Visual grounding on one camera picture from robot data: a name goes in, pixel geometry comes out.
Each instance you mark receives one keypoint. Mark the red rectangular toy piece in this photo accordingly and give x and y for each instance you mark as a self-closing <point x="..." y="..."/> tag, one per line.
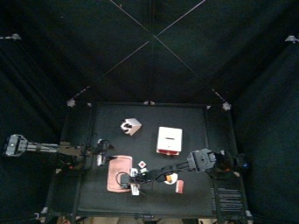
<point x="179" y="186"/>

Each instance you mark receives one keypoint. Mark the white sushi piece red centre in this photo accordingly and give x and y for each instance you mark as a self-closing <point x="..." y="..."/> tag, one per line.
<point x="142" y="164"/>

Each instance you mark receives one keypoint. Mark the small white sushi piece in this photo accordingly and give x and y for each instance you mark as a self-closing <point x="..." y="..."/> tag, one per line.
<point x="143" y="170"/>

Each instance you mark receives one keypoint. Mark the orange and white sushi piece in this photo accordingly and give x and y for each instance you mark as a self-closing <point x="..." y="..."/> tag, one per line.
<point x="172" y="178"/>

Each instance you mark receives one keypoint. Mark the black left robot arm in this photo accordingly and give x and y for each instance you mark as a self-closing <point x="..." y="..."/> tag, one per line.
<point x="36" y="147"/>

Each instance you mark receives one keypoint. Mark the white cube with holes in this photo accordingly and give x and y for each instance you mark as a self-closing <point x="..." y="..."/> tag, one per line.
<point x="131" y="126"/>

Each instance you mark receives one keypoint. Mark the pink rectangular plate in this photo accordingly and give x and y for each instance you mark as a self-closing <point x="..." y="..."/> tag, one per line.
<point x="116" y="166"/>

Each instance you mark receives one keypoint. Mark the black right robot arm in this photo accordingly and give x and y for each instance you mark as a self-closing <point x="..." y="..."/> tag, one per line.
<point x="200" y="161"/>

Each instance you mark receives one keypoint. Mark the grey frame corner bracket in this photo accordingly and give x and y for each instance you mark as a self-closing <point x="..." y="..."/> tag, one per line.
<point x="148" y="102"/>
<point x="291" y="38"/>
<point x="226" y="106"/>
<point x="71" y="102"/>

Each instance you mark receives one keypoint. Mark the white box with red edge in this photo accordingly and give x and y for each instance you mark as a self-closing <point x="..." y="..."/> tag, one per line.
<point x="170" y="140"/>

